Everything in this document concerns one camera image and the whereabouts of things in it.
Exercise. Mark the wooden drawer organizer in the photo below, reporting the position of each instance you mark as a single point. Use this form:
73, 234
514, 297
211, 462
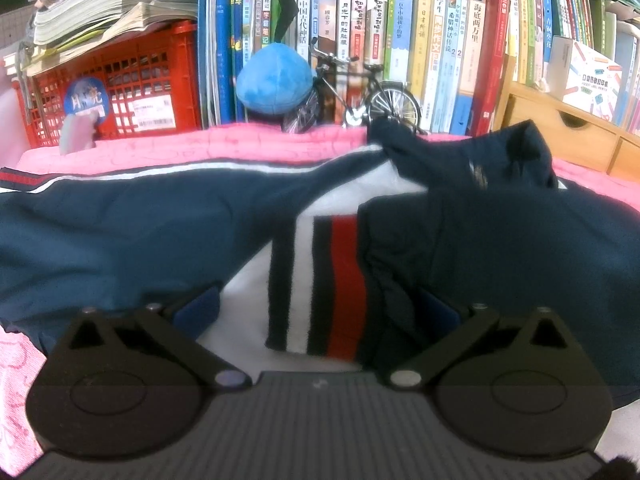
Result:
560, 130

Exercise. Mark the white plastic book holder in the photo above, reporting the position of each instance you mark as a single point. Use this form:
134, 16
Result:
630, 70

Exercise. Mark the miniature bicycle model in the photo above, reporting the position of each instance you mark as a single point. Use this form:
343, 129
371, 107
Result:
385, 102

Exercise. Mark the navy and white jacket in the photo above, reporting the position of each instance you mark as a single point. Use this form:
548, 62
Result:
150, 240

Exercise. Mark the round blue paper fan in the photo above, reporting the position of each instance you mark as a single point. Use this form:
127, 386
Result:
87, 100

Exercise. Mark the stack of paper magazines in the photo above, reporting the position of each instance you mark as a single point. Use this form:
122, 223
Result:
115, 0

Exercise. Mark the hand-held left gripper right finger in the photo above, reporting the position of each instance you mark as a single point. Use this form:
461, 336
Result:
442, 312

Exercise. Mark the pink rabbit-print blanket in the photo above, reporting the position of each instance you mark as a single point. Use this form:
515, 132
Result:
150, 152

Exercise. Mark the row of thick storybooks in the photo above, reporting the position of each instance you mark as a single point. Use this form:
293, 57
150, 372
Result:
430, 35

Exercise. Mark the round blue plush toy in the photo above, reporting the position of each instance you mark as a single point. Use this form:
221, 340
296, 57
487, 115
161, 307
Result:
272, 80

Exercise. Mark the red plastic crate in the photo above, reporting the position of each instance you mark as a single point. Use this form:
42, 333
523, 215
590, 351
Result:
150, 70

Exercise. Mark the colourful printed white box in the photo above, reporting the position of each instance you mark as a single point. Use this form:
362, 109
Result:
585, 80

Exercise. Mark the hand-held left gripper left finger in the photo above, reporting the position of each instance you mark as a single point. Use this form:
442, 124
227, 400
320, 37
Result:
197, 310

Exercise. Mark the row of tall blue books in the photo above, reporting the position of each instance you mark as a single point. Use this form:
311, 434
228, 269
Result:
225, 35

